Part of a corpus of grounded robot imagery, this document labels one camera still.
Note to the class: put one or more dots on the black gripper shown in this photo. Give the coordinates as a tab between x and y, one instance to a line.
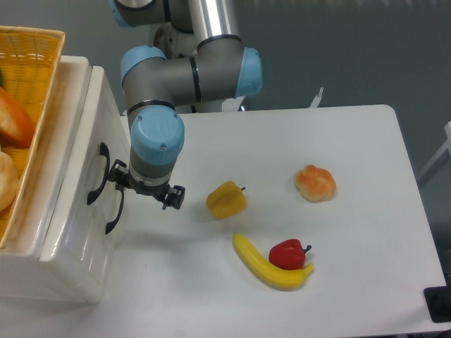
157	187

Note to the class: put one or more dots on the white top drawer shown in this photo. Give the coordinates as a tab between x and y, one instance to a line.
76	247

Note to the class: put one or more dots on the white drawer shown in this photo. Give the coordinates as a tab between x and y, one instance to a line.
104	208
76	247

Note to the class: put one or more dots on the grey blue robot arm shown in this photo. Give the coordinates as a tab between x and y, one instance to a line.
219	67

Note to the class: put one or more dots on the white bottom drawer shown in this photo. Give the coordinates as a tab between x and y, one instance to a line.
104	208

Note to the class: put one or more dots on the white drawer cabinet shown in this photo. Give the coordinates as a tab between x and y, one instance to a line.
22	273

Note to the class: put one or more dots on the yellow bell pepper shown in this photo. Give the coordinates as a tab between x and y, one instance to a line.
226	200

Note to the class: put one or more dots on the orange bread piece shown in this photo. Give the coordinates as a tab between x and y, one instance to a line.
17	127

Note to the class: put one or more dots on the red bell pepper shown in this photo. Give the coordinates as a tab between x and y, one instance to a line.
289	254

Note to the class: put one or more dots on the orange bread roll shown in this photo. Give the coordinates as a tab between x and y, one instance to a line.
315	184

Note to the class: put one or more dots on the yellow banana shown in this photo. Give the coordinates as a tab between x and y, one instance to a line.
267	272

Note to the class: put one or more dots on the yellow wicker basket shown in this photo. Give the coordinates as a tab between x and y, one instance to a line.
29	60

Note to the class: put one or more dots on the black device at edge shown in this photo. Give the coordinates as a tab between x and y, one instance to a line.
438	303

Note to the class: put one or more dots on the white frame at right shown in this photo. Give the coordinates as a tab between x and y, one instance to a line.
436	161

